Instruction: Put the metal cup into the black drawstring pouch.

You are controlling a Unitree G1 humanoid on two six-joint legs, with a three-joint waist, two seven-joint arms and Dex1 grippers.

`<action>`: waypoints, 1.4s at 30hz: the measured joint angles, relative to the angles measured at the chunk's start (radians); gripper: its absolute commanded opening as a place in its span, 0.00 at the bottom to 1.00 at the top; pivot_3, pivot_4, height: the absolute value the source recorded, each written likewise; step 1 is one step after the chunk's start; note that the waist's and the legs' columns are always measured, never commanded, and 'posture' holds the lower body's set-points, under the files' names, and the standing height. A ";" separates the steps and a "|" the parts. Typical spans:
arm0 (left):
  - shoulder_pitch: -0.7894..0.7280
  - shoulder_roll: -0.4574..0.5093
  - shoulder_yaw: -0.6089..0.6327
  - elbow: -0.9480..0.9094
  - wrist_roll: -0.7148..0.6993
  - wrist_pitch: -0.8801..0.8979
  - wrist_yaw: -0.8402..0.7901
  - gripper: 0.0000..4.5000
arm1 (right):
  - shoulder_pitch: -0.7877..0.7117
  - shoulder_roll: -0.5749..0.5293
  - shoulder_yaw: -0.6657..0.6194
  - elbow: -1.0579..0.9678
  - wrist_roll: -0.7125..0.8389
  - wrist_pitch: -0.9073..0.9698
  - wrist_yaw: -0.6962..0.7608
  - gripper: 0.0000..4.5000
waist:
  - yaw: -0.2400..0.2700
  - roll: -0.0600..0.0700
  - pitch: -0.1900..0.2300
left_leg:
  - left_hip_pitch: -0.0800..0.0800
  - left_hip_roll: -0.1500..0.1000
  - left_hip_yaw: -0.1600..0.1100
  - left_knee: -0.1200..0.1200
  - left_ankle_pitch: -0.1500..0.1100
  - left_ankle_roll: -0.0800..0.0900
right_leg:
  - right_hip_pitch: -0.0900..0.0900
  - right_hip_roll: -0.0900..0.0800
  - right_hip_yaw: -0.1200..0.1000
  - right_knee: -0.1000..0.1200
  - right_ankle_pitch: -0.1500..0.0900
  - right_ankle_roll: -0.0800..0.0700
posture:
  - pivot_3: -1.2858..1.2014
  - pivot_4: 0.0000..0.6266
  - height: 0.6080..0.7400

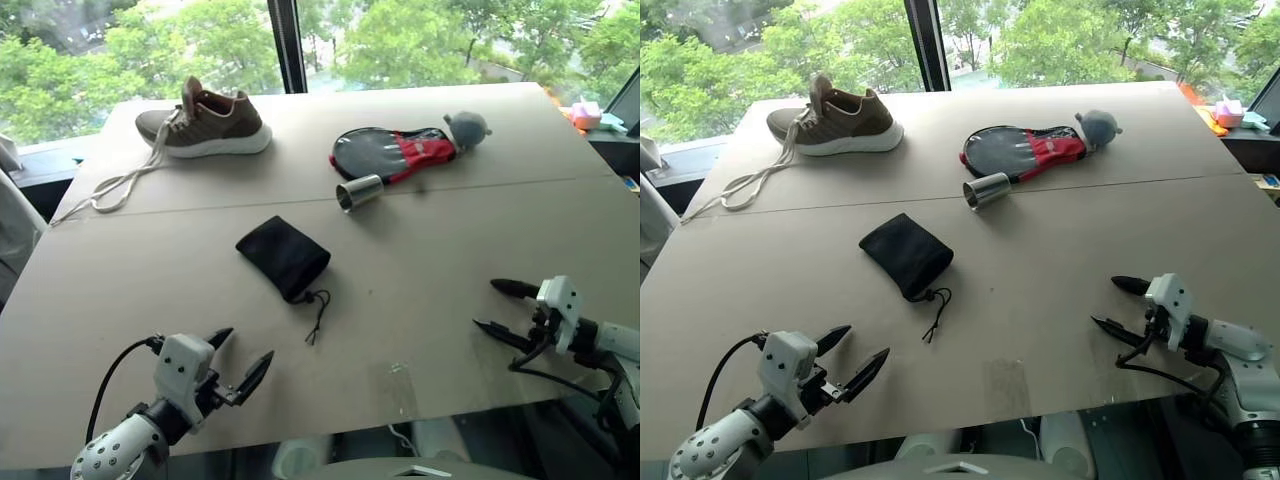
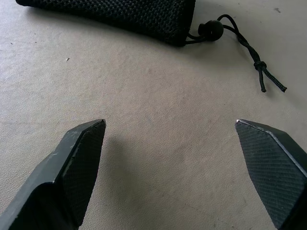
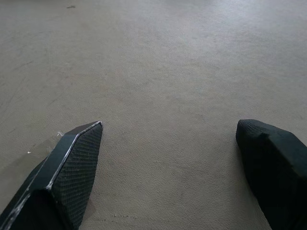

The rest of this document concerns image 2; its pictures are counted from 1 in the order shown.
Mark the black mesh drawstring pouch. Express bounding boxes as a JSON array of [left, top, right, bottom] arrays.
[[14, 0, 197, 47]]

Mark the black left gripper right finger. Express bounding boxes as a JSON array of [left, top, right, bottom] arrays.
[[235, 119, 307, 230]]

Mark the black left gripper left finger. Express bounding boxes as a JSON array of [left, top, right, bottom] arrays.
[[0, 118, 106, 230]]

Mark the black round cord lock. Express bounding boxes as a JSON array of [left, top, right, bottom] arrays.
[[198, 20, 224, 41]]

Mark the black drawstring cord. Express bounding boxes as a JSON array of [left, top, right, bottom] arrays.
[[186, 14, 288, 93]]

